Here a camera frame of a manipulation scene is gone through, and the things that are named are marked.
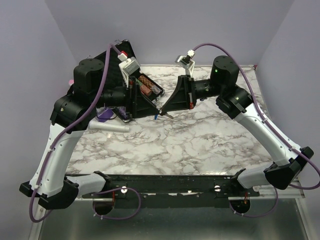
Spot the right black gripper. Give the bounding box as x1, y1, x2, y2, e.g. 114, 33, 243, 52
161, 75, 224, 113

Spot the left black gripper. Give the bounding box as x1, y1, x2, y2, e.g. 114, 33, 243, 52
91, 75, 160, 119

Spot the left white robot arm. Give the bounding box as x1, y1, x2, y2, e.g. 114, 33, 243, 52
19, 57, 111, 211

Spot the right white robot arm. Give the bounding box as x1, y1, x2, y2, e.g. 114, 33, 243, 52
159, 55, 314, 196

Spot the black poker chip case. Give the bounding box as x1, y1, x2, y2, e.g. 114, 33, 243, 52
97, 39, 165, 122

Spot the purple metronome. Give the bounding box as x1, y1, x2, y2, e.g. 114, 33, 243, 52
96, 108, 117, 123

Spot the white microphone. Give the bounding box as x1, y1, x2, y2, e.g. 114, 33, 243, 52
88, 121, 130, 133

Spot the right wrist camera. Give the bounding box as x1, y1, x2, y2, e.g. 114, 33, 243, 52
175, 49, 195, 77

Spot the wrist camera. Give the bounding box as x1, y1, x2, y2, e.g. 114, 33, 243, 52
117, 51, 141, 88
175, 49, 195, 77

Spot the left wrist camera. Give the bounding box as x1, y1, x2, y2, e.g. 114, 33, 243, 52
117, 51, 141, 88

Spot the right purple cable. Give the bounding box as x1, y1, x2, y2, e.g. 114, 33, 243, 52
192, 43, 320, 218

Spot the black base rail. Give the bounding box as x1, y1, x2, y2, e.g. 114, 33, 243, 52
74, 170, 303, 210

